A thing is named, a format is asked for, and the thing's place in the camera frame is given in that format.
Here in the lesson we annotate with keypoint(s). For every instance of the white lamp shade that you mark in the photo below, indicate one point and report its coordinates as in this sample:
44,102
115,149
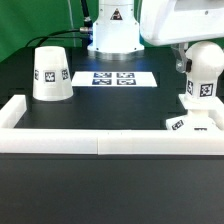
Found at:
51,80

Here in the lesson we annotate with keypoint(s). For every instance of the white lamp bulb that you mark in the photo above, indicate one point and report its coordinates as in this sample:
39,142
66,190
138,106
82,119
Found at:
207,65

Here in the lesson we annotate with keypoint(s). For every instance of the white marker sheet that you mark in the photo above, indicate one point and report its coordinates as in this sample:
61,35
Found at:
113,79

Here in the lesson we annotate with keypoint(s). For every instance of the white lamp base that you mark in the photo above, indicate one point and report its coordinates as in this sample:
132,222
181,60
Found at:
197,117

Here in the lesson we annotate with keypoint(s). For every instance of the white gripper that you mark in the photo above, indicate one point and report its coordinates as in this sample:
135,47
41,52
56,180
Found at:
164,22

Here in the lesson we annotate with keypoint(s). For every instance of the white U-shaped frame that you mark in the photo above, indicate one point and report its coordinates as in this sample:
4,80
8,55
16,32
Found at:
105,142

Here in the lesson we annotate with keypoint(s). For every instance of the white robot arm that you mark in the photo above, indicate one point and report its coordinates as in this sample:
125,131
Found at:
117,33

